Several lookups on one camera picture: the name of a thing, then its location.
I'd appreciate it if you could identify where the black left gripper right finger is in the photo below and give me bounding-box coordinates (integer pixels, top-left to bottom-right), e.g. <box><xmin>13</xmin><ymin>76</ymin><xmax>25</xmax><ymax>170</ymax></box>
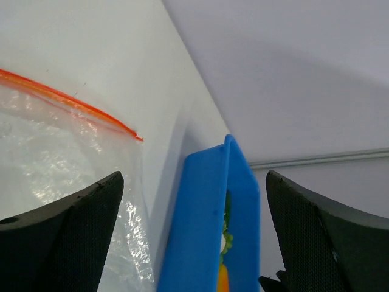
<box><xmin>258</xmin><ymin>170</ymin><xmax>388</xmax><ymax>291</ymax></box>

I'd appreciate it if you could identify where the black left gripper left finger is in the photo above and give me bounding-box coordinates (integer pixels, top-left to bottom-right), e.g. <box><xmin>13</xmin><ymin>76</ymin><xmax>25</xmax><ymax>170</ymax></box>
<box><xmin>1</xmin><ymin>171</ymin><xmax>124</xmax><ymax>291</ymax></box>

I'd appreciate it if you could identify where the white cauliflower with leaves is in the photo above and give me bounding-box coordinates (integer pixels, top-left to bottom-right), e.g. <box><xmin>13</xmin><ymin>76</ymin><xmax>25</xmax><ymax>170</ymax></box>
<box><xmin>219</xmin><ymin>190</ymin><xmax>233</xmax><ymax>264</ymax></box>

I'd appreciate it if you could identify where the clear zip top bag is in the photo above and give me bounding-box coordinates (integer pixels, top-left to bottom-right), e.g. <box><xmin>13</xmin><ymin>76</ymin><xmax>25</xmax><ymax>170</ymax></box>
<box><xmin>1</xmin><ymin>70</ymin><xmax>155</xmax><ymax>291</ymax></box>

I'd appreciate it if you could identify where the orange yellow bell pepper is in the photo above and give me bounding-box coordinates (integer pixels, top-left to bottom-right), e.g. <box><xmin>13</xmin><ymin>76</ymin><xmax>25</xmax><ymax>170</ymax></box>
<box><xmin>216</xmin><ymin>263</ymin><xmax>229</xmax><ymax>292</ymax></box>

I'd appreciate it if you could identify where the blue plastic bin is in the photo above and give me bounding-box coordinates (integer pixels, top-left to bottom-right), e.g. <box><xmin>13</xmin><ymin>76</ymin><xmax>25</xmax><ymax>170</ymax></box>
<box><xmin>157</xmin><ymin>135</ymin><xmax>260</xmax><ymax>291</ymax></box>

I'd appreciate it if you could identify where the aluminium frame rail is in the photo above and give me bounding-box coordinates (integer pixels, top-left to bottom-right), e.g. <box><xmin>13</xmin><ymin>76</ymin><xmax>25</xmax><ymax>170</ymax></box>
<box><xmin>250</xmin><ymin>148</ymin><xmax>388</xmax><ymax>170</ymax></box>

